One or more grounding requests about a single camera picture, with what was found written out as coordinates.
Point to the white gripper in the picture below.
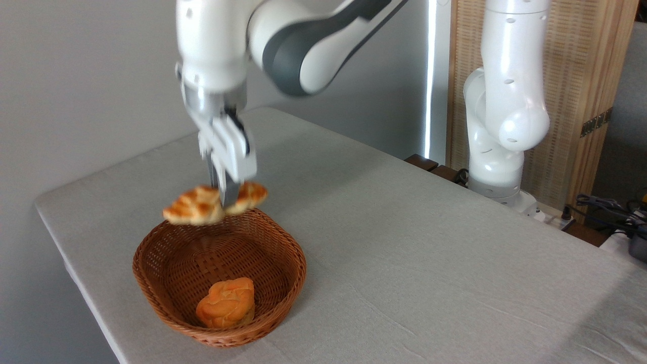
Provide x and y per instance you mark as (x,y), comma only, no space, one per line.
(232,149)

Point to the braided golden bread loaf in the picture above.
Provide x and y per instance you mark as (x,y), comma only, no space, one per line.
(194,207)

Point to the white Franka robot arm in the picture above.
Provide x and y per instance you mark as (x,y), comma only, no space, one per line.
(505,101)

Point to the brown wicker basket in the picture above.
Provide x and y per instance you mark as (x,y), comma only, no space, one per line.
(172,258)

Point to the round orange bread roll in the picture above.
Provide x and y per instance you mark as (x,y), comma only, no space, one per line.
(227,303)

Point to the grey tablecloth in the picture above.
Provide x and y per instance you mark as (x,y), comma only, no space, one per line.
(429,278)

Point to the white power strip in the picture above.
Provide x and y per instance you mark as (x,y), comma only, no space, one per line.
(553,218)

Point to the metal screen hinge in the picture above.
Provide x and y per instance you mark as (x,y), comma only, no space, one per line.
(596,122)

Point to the white vertical frame strip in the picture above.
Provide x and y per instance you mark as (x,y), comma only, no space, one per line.
(437,76)

